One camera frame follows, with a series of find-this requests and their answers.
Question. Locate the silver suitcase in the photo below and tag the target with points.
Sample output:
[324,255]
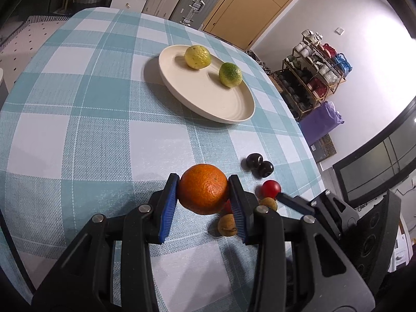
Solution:
[198,3]

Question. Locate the orange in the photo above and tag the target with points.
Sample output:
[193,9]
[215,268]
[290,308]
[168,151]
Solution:
[203,190]

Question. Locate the patterned doormat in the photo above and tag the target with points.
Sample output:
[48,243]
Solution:
[325,148]

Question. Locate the small red fruit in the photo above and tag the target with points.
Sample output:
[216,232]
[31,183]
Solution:
[271,188]
[228,207]

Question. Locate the black television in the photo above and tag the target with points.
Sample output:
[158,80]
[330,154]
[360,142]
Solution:
[373,169]

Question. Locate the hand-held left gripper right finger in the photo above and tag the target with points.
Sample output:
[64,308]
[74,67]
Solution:
[239,216]

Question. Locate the small tan longan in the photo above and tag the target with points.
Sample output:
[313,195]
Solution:
[269,203]

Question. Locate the cream round plate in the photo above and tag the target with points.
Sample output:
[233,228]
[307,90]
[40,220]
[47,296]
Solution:
[208,96]

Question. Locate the dark plum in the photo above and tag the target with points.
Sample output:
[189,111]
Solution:
[253,161]
[266,169]

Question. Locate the yellow green citrus fruit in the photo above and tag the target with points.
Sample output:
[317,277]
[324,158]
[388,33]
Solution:
[197,57]
[230,74]

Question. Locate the purple bag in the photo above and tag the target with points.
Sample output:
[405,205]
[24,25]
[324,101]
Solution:
[320,122]

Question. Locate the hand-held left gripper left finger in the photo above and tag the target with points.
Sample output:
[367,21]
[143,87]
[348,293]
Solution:
[167,213]

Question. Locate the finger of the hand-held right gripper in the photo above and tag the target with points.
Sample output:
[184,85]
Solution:
[292,203]

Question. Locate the black white patterned shoe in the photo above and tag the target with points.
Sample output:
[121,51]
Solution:
[260,63]

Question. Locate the teal checked tablecloth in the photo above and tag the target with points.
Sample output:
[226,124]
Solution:
[97,120]

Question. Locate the wooden door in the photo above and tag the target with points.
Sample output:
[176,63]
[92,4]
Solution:
[260,6]

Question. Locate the shoe rack with shoes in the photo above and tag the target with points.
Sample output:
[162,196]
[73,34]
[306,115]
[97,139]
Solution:
[312,78]

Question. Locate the brown round longan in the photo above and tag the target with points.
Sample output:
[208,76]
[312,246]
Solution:
[226,226]

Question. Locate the white floor mat striped edge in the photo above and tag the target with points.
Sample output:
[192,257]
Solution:
[22,45]

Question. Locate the white wall switch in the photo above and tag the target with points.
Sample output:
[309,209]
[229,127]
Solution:
[340,31]

